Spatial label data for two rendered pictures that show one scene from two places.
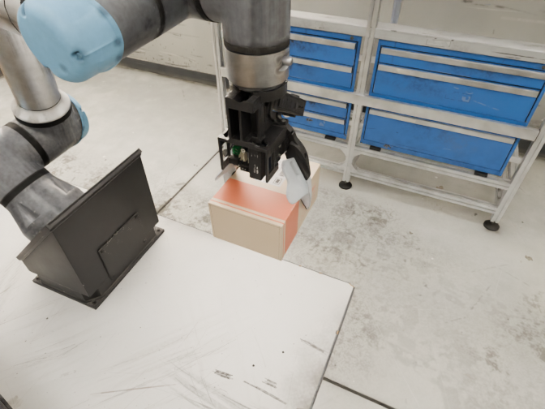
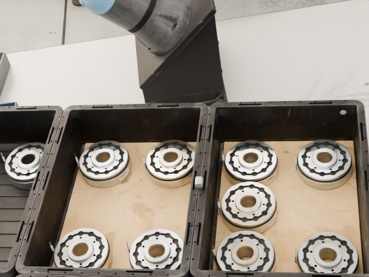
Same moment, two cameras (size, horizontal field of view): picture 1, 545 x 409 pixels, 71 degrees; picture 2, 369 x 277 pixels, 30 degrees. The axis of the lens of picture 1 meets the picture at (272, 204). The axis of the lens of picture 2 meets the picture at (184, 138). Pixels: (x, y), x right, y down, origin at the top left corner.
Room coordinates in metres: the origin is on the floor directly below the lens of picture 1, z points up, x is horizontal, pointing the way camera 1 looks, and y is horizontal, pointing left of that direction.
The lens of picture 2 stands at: (-0.59, 0.97, 1.89)
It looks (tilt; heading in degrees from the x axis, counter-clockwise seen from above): 47 degrees down; 339
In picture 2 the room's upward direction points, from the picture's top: 11 degrees counter-clockwise
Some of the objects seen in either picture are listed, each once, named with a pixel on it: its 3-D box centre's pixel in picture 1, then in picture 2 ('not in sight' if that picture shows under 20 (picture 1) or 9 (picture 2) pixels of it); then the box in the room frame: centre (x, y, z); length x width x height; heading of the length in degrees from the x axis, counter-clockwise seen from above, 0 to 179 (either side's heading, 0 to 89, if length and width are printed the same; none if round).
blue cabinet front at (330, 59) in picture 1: (288, 80); not in sight; (1.97, -0.09, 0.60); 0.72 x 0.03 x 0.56; 65
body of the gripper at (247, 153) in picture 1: (257, 125); not in sight; (0.44, 0.02, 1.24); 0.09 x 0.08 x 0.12; 155
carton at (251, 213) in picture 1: (268, 200); not in sight; (0.46, 0.01, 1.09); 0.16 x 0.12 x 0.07; 155
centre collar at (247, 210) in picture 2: not in sight; (248, 201); (0.10, 0.60, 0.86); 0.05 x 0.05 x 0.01
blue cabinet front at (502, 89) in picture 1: (442, 111); not in sight; (1.63, -0.81, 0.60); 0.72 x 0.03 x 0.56; 65
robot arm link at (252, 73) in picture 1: (259, 63); not in sight; (0.44, 0.01, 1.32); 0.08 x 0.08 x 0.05
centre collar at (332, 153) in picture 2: not in sight; (324, 158); (0.11, 0.43, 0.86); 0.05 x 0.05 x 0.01
